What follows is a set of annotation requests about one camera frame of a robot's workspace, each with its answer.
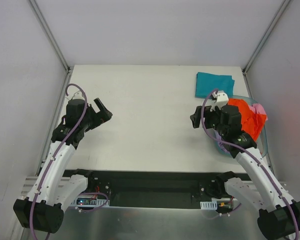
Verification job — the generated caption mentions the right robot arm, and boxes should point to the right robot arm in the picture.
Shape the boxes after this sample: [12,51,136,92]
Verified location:
[190,104,300,240]

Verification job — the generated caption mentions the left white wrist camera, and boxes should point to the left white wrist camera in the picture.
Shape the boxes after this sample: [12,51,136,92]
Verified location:
[69,91,85,101]

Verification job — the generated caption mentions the pink t-shirt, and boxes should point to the pink t-shirt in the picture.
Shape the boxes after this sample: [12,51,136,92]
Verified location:
[249,103,266,115]

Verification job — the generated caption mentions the orange t-shirt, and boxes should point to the orange t-shirt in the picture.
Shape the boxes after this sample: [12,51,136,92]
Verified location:
[228,98,268,142]

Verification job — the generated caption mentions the folded teal t-shirt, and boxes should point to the folded teal t-shirt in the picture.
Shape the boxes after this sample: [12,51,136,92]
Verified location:
[195,72,235,98]

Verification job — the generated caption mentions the lavender t-shirt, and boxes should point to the lavender t-shirt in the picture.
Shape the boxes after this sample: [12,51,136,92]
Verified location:
[214,130,230,154]

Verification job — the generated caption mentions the right white cable duct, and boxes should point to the right white cable duct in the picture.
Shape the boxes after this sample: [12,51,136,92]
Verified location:
[200,200,218,211]

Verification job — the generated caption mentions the clear blue plastic basket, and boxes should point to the clear blue plastic basket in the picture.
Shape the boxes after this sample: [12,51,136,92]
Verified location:
[214,95,268,158]

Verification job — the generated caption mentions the left frame post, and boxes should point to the left frame post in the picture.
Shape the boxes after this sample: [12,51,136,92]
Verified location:
[27,0,71,73]

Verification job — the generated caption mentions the frame post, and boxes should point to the frame post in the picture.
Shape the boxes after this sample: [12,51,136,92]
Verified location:
[242,0,293,76]
[27,0,71,73]

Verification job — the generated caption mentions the aluminium frame rail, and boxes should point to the aluminium frame rail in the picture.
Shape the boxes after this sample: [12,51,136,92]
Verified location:
[19,174,73,201]

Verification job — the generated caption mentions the left white cable duct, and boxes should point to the left white cable duct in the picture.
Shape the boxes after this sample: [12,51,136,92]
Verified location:
[70,197,110,208]

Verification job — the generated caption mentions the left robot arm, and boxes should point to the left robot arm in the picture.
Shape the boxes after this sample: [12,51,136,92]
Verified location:
[13,98,113,234]

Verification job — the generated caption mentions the white cable duct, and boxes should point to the white cable duct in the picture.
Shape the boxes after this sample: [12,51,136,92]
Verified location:
[200,200,218,211]
[70,197,110,208]

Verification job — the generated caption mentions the right frame post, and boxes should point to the right frame post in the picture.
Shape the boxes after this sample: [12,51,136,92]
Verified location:
[242,0,293,76]

